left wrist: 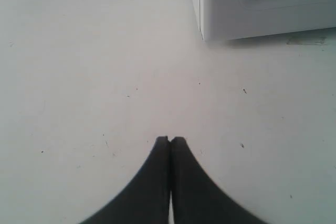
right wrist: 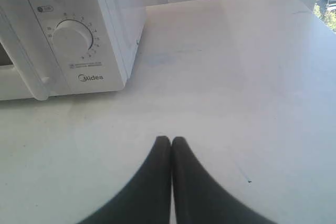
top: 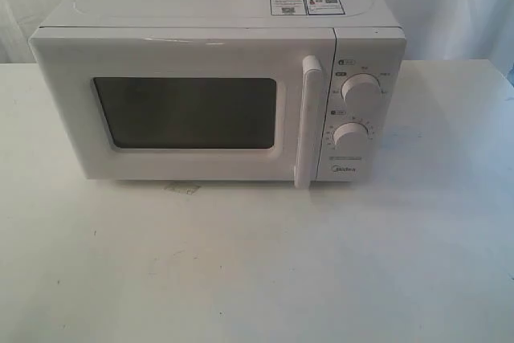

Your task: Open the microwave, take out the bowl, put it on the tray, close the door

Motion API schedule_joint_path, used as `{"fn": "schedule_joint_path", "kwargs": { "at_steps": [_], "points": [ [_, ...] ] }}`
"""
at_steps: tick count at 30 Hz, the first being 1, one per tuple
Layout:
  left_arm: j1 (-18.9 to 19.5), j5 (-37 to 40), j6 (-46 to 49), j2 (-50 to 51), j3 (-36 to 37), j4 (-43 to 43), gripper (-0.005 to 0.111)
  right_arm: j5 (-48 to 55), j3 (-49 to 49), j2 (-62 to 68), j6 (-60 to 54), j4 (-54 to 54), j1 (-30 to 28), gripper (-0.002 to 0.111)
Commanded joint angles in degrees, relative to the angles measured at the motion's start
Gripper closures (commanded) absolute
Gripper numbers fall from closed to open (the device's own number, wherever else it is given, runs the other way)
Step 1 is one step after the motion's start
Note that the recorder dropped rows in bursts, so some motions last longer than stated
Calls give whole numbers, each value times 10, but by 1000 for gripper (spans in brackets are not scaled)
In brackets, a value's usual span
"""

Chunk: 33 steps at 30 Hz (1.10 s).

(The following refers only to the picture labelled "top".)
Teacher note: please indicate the lower white control knob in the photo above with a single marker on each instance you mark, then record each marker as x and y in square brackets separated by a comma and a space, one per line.
[350, 135]

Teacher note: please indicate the blue white warning sticker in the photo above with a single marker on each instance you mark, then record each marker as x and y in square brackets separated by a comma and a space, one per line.
[306, 7]

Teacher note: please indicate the white microwave door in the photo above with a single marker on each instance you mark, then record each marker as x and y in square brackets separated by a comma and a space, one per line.
[221, 104]

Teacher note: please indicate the white control knob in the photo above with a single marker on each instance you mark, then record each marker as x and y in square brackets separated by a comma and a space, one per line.
[361, 89]
[350, 135]

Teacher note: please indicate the upper white control knob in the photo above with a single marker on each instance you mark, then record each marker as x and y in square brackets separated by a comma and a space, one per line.
[361, 89]

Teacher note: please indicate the white microwave oven body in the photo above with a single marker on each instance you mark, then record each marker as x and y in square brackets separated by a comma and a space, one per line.
[368, 37]

